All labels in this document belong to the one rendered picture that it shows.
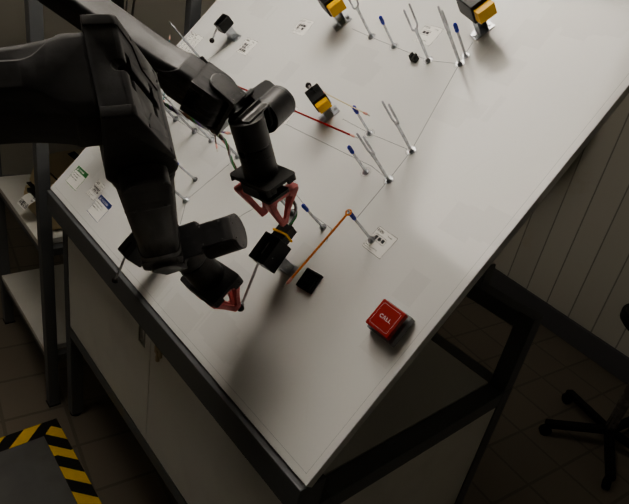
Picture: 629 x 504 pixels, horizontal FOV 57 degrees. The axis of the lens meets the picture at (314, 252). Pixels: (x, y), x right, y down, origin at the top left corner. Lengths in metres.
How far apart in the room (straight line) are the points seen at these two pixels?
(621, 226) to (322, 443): 2.38
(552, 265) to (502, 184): 2.33
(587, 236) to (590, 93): 2.14
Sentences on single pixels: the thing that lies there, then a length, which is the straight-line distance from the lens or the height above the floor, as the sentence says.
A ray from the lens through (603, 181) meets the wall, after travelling 3.15.
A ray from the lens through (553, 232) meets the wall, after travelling 3.31.
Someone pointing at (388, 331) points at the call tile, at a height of 1.09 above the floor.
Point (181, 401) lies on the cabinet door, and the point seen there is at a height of 0.67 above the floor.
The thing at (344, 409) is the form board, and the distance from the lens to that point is 0.95.
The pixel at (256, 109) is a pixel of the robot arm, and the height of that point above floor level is 1.36.
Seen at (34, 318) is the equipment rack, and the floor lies 0.24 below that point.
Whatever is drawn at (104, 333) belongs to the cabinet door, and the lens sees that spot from 1.71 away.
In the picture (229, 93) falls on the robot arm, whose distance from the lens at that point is 0.91.
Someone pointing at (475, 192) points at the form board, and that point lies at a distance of 1.03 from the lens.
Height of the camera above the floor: 1.60
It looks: 28 degrees down
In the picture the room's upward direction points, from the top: 11 degrees clockwise
